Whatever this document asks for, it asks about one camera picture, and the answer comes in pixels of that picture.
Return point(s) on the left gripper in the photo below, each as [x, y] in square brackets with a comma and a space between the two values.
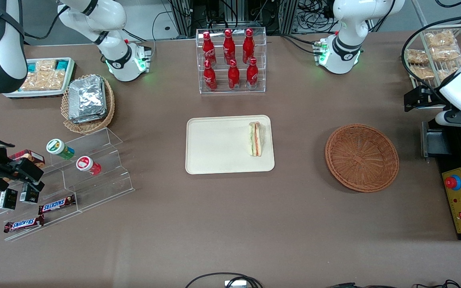
[423, 97]

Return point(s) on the triangular sandwich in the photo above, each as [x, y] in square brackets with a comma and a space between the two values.
[255, 140]

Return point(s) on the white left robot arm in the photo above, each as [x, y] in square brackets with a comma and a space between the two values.
[348, 20]

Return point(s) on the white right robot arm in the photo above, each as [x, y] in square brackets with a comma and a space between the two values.
[110, 16]

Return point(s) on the round brown wicker basket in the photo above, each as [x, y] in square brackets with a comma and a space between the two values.
[360, 158]

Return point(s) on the white snack tray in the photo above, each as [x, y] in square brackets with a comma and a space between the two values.
[34, 94]

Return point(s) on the oval tan wicker basket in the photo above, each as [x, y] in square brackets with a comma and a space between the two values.
[88, 127]

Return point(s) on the beige rectangular tray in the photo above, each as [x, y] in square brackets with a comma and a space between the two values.
[214, 148]

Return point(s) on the small black box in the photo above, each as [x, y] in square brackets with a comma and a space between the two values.
[29, 195]
[7, 199]

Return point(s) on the clear bag of snacks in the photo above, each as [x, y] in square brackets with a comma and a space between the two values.
[446, 74]
[421, 72]
[416, 56]
[445, 54]
[440, 38]

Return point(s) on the red-brown chocolate box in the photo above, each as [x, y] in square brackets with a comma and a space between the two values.
[30, 155]

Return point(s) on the grey metal block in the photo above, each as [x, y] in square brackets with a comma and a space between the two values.
[436, 144]

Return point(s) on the brown Snickers bar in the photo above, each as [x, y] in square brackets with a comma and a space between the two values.
[56, 205]
[23, 224]

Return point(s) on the green snack cup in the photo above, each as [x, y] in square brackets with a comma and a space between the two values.
[59, 148]

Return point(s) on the black control box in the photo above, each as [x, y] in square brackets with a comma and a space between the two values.
[448, 164]

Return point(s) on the red snack cup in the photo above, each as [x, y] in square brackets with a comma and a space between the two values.
[86, 164]

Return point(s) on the clear acrylic step display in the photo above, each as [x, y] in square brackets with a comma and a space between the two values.
[98, 188]

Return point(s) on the red emergency stop button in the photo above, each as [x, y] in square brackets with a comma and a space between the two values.
[452, 182]

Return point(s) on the silver foil packet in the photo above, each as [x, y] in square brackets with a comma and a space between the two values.
[90, 118]
[87, 96]

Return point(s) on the yellow cracker bags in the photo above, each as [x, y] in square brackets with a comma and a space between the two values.
[44, 80]

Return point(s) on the teal snack packet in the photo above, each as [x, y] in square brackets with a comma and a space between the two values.
[62, 64]
[33, 67]

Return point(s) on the clear acrylic bottle rack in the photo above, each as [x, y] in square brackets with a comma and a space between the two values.
[262, 60]

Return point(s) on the red cola bottle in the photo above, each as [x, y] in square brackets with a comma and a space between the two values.
[210, 78]
[209, 50]
[233, 76]
[229, 48]
[252, 76]
[248, 48]

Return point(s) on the small white device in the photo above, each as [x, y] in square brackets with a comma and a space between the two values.
[235, 284]

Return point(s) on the aluminium frame structure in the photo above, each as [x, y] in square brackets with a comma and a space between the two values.
[182, 16]

